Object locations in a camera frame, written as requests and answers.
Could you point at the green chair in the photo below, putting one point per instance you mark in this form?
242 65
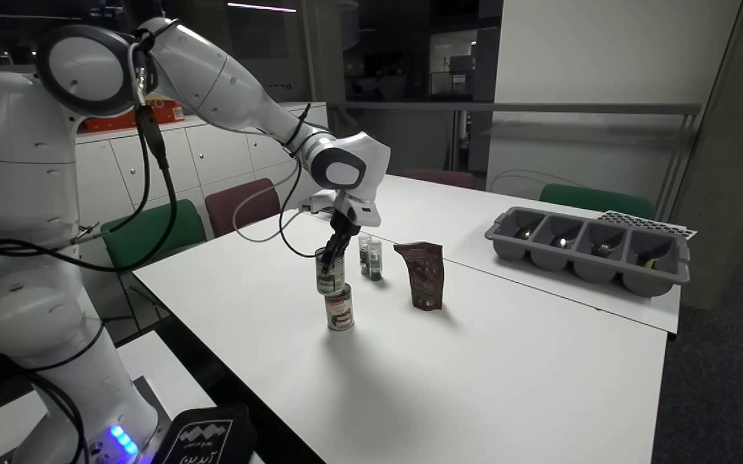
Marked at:
152 235
596 199

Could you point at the maroon chair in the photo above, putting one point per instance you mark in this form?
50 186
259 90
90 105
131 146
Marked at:
241 206

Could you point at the green chair near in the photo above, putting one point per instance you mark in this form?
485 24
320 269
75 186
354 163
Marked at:
152 235

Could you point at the green chair far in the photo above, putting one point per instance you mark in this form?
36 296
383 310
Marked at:
596 199

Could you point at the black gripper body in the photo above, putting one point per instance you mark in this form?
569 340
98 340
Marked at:
343 227

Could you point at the black control box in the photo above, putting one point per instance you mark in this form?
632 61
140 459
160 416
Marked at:
210 436

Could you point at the small glass jar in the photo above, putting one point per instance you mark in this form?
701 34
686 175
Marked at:
370 258

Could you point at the grey cutlery tray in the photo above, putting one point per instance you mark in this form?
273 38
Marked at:
616 248

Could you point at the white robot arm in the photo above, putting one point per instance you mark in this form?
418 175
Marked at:
47 320

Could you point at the brown paper bag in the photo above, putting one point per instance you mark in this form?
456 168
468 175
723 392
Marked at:
427 275

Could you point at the tin can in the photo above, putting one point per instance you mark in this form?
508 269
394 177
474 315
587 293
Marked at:
329 275
338 310

